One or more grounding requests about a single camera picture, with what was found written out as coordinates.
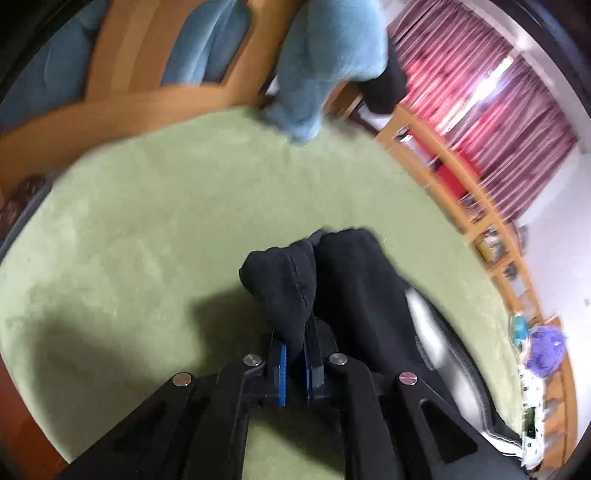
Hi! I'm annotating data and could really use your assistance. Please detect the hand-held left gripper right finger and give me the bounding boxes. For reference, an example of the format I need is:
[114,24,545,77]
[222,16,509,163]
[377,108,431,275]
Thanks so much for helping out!
[304,318,533,480]

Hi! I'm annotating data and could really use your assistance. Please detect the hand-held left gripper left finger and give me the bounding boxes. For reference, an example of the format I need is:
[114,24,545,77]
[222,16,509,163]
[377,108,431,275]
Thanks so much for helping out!
[59,329,289,480]

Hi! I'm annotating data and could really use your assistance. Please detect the black pants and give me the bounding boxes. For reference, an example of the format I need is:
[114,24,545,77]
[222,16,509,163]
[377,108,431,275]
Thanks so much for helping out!
[239,227,528,468]

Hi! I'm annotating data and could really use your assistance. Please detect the round green rug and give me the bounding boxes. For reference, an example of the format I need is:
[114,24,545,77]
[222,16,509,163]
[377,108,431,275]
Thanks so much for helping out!
[0,106,523,480]

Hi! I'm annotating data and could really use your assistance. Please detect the teal round object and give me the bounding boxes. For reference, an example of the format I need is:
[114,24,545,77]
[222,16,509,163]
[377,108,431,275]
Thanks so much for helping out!
[510,314,533,348]

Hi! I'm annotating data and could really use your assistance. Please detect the white printed packet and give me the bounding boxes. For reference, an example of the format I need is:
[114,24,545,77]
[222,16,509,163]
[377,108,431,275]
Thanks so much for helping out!
[521,364,547,459]

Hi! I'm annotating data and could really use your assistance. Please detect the long wooden shelf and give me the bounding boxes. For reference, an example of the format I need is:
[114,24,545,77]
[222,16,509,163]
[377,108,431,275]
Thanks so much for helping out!
[376,105,579,468]

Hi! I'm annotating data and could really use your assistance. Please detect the purple fluffy toy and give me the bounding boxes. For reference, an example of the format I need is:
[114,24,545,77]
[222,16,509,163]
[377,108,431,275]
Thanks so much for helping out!
[526,325,567,377]

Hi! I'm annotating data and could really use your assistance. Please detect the red box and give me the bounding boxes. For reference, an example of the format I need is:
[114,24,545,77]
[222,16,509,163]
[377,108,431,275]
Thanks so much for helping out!
[434,161,468,196]

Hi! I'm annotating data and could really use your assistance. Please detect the dark cloth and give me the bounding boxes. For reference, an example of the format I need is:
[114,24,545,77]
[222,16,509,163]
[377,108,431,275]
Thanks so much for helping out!
[364,59,408,115]

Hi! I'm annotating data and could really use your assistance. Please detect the light blue fleece blanket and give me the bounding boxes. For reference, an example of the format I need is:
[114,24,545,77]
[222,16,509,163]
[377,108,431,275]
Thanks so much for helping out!
[261,0,391,147]

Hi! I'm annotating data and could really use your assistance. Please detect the red striped curtain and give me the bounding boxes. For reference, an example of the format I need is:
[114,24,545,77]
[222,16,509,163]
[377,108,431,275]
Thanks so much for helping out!
[387,0,579,223]

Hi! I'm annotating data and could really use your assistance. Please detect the blue seat cushion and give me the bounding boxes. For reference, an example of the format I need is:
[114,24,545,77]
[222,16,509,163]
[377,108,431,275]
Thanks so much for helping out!
[0,0,112,121]
[161,0,253,86]

